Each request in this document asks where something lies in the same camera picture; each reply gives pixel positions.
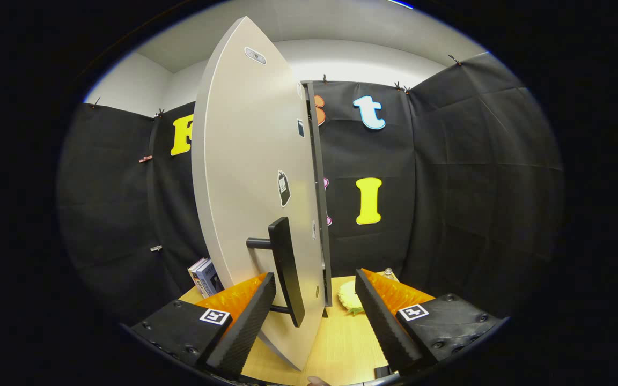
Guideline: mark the white and yellow book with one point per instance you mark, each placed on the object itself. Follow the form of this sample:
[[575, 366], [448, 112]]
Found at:
[[193, 271]]

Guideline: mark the yellow pineapple toy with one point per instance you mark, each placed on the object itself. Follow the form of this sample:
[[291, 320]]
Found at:
[[349, 297]]

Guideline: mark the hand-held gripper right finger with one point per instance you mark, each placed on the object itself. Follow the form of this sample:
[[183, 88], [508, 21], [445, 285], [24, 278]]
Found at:
[[387, 332]]

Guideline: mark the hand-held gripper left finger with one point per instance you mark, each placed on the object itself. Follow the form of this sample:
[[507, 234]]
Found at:
[[247, 332]]

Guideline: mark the long ceiling light strip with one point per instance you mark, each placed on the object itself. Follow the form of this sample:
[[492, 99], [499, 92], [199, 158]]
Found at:
[[401, 4]]

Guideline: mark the red cloth clip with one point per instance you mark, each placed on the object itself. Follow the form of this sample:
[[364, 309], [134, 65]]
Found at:
[[145, 158]]

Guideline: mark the blue book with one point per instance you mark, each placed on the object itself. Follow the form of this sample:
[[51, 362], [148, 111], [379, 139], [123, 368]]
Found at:
[[210, 279]]

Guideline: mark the green label bottle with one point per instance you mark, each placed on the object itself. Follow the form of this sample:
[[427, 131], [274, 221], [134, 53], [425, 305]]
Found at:
[[388, 272]]

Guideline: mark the black backdrop cloth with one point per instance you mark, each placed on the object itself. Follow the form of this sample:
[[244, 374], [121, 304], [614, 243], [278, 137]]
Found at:
[[475, 187]]

